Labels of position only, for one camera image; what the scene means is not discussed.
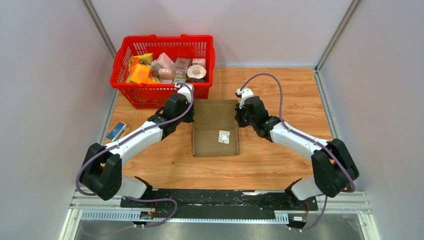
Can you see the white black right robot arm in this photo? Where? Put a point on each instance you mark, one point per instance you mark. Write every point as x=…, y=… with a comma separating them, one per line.
x=333, y=168

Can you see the yellow snack bag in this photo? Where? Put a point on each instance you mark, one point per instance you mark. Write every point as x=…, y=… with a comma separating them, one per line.
x=145, y=59

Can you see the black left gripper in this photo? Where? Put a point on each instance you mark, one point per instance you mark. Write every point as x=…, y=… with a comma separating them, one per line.
x=190, y=118

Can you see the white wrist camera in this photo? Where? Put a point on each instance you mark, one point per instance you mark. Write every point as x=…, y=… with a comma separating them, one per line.
x=185, y=89
x=243, y=94

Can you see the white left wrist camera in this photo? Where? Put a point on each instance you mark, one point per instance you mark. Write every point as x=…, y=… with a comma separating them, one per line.
x=185, y=89

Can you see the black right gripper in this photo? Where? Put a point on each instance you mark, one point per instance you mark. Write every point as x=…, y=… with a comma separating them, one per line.
x=238, y=117

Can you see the pink white carton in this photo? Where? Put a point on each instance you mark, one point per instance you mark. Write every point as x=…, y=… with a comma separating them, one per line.
x=165, y=61

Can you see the orange snack box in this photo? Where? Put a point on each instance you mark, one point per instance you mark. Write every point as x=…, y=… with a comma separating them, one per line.
x=139, y=74

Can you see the aluminium frame rail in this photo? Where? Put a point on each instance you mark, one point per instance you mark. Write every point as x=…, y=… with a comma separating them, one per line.
x=94, y=208

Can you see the brown cardboard paper box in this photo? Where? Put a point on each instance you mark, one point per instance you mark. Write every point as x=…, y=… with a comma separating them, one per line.
x=210, y=116

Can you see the blue yellow small box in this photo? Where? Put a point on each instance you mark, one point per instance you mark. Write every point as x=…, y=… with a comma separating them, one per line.
x=120, y=130

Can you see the round tape roll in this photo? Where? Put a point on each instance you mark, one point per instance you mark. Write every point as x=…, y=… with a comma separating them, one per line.
x=196, y=73

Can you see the red plastic shopping basket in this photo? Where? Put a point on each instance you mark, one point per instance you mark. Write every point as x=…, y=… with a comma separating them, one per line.
x=185, y=50

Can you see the small white packet in box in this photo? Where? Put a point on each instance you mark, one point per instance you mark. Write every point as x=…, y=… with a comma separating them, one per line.
x=224, y=137

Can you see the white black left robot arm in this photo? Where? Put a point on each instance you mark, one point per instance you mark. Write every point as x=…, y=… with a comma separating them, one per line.
x=101, y=174

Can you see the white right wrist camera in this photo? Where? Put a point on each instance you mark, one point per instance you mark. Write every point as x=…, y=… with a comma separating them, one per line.
x=243, y=94

